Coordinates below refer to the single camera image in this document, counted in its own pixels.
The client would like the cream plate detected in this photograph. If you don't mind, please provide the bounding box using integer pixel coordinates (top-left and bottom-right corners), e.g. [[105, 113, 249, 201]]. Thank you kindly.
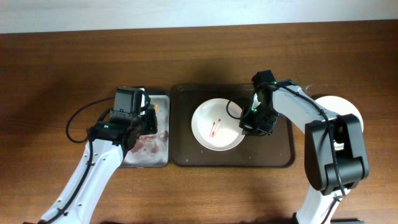
[[191, 98, 245, 151]]

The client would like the pale grey plate front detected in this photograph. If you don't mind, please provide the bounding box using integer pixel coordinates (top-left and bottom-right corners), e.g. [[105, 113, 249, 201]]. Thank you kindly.
[[315, 96, 364, 132]]

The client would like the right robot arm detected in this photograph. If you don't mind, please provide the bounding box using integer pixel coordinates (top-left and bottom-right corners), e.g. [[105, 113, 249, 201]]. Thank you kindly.
[[238, 70, 370, 223]]

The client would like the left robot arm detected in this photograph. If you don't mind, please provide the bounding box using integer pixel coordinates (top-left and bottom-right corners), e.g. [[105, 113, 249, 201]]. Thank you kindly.
[[39, 86, 157, 223]]

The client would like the small black soapy tray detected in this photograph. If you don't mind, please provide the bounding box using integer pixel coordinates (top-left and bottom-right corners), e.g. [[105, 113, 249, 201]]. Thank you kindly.
[[120, 90, 170, 168]]

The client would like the brown plastic tray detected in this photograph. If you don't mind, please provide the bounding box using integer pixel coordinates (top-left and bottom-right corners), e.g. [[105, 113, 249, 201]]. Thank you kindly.
[[169, 84, 295, 169]]

